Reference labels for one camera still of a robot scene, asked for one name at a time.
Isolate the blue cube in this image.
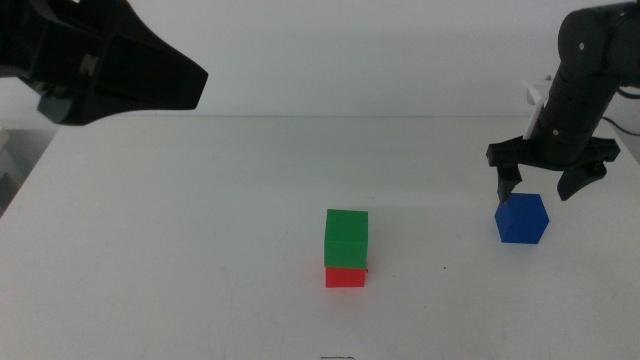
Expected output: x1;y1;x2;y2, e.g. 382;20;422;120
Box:
493;192;550;245

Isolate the green cube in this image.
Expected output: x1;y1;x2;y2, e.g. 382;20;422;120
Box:
323;208;370;270

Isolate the red cube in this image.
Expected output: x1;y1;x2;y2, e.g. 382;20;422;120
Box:
324;266;368;289

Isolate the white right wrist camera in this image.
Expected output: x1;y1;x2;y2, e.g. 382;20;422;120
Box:
520;74;554;141

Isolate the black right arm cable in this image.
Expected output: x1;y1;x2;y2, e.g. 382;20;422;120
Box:
601;84;640;138

